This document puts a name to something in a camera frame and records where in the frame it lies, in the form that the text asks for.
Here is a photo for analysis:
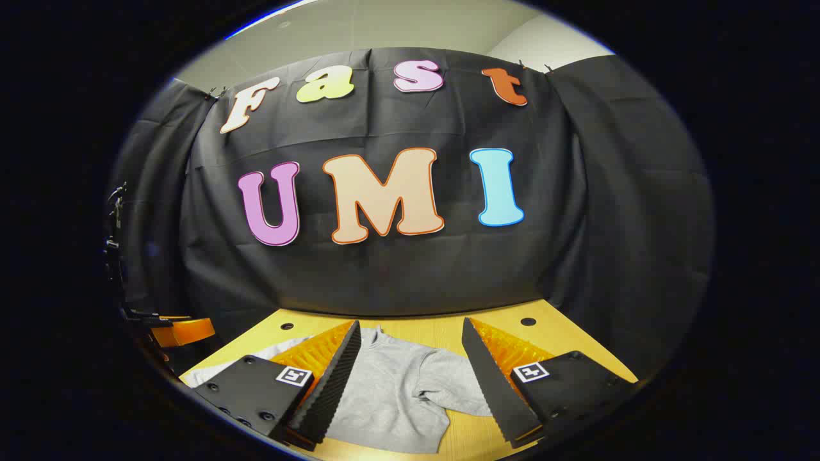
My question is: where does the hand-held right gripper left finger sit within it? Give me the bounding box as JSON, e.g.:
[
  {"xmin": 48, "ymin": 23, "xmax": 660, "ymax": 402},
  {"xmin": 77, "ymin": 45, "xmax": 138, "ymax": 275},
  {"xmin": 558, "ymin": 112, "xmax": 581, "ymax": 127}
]
[{"xmin": 192, "ymin": 319, "xmax": 363, "ymax": 453}]

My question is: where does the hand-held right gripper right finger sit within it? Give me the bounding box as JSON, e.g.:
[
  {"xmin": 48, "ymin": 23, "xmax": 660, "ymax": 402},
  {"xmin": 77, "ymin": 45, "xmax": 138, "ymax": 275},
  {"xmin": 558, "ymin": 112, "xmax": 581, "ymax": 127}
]
[{"xmin": 461, "ymin": 317, "xmax": 641, "ymax": 449}]

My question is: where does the black backdrop cloth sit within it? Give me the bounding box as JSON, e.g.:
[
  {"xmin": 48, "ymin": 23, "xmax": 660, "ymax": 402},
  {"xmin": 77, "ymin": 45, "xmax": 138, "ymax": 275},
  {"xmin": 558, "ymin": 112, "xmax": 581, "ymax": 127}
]
[{"xmin": 106, "ymin": 46, "xmax": 715, "ymax": 385}]

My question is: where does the grey sweatshirt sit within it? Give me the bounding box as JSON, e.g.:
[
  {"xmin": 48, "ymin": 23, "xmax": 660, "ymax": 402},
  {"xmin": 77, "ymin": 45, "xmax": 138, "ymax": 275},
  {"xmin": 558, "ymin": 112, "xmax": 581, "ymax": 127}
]
[{"xmin": 179, "ymin": 327, "xmax": 494, "ymax": 455}]

